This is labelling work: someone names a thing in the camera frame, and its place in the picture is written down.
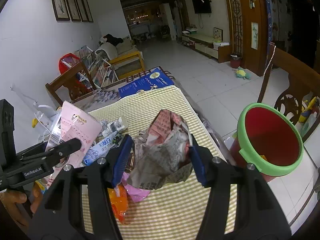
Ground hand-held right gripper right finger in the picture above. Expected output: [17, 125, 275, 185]
[188, 137, 292, 240]

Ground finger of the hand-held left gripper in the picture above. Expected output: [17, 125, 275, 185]
[15, 137, 83, 167]

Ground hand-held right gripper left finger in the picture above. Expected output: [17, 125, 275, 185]
[27, 134, 134, 240]

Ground pink paper packet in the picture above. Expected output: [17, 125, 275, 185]
[46, 101, 103, 171]

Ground newspaper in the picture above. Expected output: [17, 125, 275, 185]
[127, 109, 193, 190]

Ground orange snack bag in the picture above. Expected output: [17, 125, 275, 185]
[107, 184, 129, 224]

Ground red bin with green rim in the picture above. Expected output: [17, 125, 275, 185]
[229, 102, 304, 183]

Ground person's left hand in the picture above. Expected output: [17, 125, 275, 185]
[0, 185, 44, 228]

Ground blue white toothpaste box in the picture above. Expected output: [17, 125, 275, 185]
[82, 133, 125, 167]

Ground pink plastic wrapper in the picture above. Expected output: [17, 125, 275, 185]
[121, 172, 151, 203]

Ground crumpled patterned paper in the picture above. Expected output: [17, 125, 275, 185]
[100, 120, 112, 137]

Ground dark wooden chair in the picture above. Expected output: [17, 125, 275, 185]
[45, 61, 97, 106]

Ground blue printed booklet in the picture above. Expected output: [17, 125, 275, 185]
[118, 67, 175, 99]

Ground white magazine rack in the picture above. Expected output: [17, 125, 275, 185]
[74, 45, 119, 88]

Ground red bag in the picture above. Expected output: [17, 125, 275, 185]
[59, 53, 86, 90]

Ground green plush turtle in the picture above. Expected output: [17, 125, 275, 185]
[235, 66, 251, 81]

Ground yellow wooden sofa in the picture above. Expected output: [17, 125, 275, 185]
[96, 39, 146, 79]

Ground small red waste bin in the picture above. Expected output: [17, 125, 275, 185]
[230, 53, 242, 69]

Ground dark cloth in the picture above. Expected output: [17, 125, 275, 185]
[103, 33, 124, 46]

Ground low television cabinet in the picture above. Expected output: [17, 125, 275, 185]
[182, 33, 233, 63]

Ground carved wooden chair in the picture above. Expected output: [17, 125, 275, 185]
[257, 46, 320, 143]

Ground wooden lattice partition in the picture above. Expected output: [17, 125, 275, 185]
[222, 0, 269, 77]

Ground white bead string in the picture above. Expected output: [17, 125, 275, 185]
[262, 44, 276, 78]

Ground framed wall picture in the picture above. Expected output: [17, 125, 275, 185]
[74, 0, 89, 22]
[49, 0, 71, 21]
[63, 0, 81, 22]
[82, 0, 94, 23]

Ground wall-mounted television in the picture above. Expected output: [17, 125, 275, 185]
[192, 0, 212, 14]

